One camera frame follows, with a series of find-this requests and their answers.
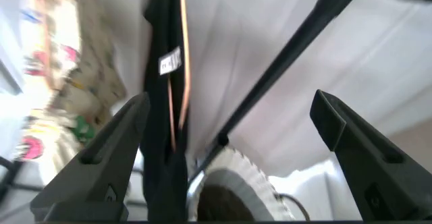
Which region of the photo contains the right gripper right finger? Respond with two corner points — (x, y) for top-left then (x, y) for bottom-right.
(308, 88), (432, 222)

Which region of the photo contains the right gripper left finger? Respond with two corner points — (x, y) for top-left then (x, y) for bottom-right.
(29, 91), (152, 222)

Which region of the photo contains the cream printed garment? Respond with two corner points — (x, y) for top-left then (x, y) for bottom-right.
(13, 0), (128, 184)

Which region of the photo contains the black garment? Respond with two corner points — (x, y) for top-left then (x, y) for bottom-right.
(138, 0), (190, 222)

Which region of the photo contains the pink clothes hanger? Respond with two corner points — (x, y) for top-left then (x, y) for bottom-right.
(166, 0), (192, 153)

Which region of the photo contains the white laundry basket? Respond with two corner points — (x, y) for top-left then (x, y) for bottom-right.
(186, 145), (311, 222)

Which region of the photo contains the black clothes rack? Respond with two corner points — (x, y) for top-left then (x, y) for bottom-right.
(187, 0), (372, 186)

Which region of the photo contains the white curtain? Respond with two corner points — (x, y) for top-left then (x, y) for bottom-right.
(90, 0), (432, 177)

